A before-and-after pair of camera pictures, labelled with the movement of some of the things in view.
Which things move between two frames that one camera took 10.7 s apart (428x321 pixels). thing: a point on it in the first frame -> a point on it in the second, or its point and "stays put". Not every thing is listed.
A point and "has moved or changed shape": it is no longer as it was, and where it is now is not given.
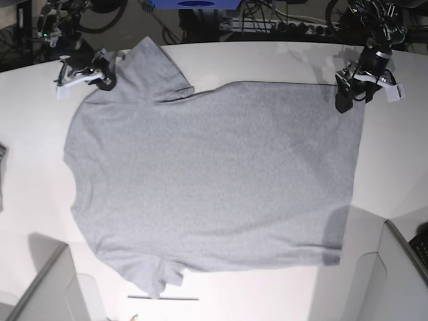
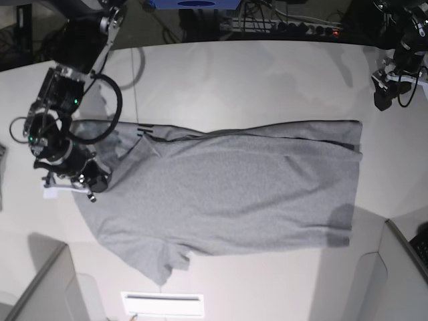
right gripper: x=372 y=72 -> x=395 y=78
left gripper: x=81 y=61 -> x=57 y=152
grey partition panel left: x=54 y=295 stays put
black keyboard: x=419 y=245 stays put
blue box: x=195 y=5 stays put
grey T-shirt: x=251 y=174 has moved or changed shape
